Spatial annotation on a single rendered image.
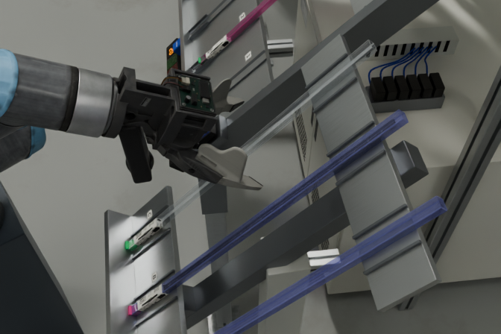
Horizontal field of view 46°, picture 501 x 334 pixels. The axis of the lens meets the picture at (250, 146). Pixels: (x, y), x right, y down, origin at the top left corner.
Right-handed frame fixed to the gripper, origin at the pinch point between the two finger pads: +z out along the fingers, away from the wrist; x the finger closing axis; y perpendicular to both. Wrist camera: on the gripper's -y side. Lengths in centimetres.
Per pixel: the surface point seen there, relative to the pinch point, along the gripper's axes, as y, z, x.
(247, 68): -8.8, 8.9, 26.7
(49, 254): -108, -4, 43
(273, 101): -5.5, 10.2, 15.9
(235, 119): -11.8, 6.2, 16.5
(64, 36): -107, -2, 140
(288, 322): -23.3, 16.1, -14.0
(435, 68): -6, 59, 40
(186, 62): -21.6, 3.8, 39.5
